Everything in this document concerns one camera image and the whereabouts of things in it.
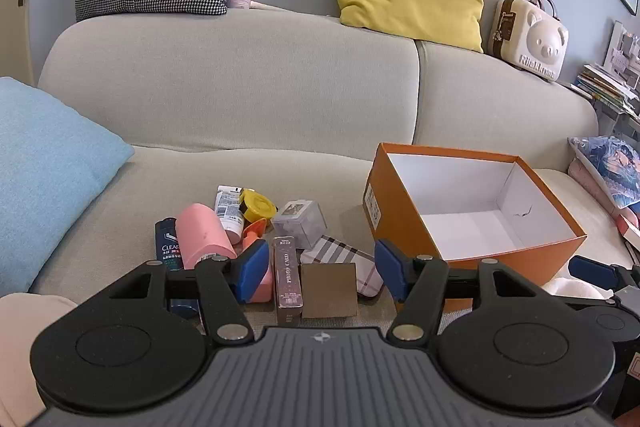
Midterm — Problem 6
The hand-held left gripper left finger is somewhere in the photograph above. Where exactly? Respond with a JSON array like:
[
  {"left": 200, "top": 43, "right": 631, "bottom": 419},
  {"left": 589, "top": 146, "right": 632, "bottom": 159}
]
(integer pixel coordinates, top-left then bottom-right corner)
[{"left": 106, "top": 239, "right": 271, "bottom": 346}]

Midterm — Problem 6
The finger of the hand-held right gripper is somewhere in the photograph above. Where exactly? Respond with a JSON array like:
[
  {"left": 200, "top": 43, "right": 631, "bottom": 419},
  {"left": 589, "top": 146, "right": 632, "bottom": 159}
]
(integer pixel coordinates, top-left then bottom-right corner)
[{"left": 569, "top": 255, "right": 640, "bottom": 308}]

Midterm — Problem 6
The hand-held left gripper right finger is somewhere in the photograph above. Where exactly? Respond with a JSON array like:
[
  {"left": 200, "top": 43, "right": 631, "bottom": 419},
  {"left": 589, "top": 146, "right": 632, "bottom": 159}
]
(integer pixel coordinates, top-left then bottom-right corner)
[{"left": 374, "top": 239, "right": 546, "bottom": 348}]

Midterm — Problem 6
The pink bottle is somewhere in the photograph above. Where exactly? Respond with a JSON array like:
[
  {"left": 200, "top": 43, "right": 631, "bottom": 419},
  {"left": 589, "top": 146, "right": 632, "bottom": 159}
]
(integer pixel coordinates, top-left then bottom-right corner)
[
  {"left": 175, "top": 203, "right": 238, "bottom": 270},
  {"left": 245, "top": 264, "right": 275, "bottom": 305}
]

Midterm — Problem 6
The illustrated photo card box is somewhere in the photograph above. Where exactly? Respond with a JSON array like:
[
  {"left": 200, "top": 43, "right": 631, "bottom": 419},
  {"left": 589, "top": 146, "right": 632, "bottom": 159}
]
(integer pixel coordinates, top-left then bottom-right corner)
[{"left": 272, "top": 236, "right": 304, "bottom": 327}]

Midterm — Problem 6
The plaid case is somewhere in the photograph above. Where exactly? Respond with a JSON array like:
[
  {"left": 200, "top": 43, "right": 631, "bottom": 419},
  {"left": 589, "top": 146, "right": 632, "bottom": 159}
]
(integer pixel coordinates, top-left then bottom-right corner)
[{"left": 299, "top": 234, "right": 386, "bottom": 297}]

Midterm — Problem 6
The white printed tube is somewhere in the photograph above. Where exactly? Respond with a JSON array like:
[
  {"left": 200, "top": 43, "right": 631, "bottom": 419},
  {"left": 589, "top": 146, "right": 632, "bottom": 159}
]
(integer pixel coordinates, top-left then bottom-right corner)
[{"left": 214, "top": 185, "right": 247, "bottom": 245}]

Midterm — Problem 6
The yellow tape measure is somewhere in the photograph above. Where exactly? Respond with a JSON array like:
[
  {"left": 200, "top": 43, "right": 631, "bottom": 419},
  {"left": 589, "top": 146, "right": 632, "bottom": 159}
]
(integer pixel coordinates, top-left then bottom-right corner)
[{"left": 239, "top": 188, "right": 278, "bottom": 225}]

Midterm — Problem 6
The orange cardboard box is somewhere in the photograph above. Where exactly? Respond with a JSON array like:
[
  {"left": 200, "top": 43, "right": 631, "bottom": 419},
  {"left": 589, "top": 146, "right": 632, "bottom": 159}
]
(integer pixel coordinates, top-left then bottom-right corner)
[{"left": 363, "top": 143, "right": 588, "bottom": 314}]

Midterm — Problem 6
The white cloth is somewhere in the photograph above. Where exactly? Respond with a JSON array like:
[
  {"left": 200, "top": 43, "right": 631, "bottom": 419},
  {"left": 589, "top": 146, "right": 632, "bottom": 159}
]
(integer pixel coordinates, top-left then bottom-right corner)
[{"left": 542, "top": 275, "right": 613, "bottom": 300}]

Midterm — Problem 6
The pink book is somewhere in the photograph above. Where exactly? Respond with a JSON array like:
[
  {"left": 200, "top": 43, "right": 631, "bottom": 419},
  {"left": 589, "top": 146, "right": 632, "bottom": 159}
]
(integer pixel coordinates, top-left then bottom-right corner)
[{"left": 617, "top": 212, "right": 640, "bottom": 253}]

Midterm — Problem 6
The brown cardboard piece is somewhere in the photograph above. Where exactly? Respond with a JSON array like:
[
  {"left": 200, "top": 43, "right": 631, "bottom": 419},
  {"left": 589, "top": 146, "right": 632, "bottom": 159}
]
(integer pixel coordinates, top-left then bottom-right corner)
[{"left": 300, "top": 263, "right": 359, "bottom": 319}]

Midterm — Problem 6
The clear plastic box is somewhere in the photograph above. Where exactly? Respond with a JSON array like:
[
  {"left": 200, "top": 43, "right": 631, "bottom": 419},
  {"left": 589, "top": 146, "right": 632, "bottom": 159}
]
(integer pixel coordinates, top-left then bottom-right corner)
[{"left": 270, "top": 200, "right": 328, "bottom": 250}]

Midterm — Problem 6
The dark shampoo bottle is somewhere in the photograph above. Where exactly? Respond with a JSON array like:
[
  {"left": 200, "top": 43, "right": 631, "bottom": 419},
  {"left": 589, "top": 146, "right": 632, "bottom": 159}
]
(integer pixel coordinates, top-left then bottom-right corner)
[{"left": 154, "top": 218, "right": 201, "bottom": 320}]

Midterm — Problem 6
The blue patterned cushion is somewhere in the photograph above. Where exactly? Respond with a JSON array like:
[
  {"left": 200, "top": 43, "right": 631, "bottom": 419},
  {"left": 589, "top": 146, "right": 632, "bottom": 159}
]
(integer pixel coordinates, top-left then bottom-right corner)
[{"left": 567, "top": 136, "right": 640, "bottom": 210}]

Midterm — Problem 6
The stack of books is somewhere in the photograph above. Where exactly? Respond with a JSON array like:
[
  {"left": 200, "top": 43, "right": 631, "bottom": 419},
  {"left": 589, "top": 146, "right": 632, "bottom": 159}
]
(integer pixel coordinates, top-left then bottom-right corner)
[{"left": 570, "top": 64, "right": 640, "bottom": 115}]

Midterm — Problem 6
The grey fabric sofa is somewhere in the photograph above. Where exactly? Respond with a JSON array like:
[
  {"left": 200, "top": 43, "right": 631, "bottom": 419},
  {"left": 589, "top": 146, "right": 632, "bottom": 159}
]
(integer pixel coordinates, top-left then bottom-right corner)
[{"left": 30, "top": 2, "right": 633, "bottom": 343}]

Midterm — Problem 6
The white printed box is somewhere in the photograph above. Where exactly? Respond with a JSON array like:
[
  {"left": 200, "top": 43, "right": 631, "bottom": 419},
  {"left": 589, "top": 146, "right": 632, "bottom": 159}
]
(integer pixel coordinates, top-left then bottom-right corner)
[{"left": 602, "top": 21, "right": 640, "bottom": 82}]

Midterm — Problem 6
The light blue pillow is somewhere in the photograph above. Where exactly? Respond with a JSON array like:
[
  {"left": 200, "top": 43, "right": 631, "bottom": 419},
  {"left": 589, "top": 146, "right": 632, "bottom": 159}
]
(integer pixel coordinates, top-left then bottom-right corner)
[{"left": 0, "top": 77, "right": 136, "bottom": 298}]

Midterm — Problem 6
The cream bear-shaped suitcase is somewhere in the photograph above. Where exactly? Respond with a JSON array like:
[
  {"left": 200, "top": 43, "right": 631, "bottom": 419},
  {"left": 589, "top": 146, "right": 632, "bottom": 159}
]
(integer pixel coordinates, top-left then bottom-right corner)
[{"left": 487, "top": 0, "right": 570, "bottom": 82}]

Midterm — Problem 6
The pale cloth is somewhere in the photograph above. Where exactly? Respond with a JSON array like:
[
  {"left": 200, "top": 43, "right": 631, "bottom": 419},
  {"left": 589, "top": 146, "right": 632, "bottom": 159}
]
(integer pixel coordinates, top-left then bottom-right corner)
[{"left": 0, "top": 292, "right": 78, "bottom": 427}]

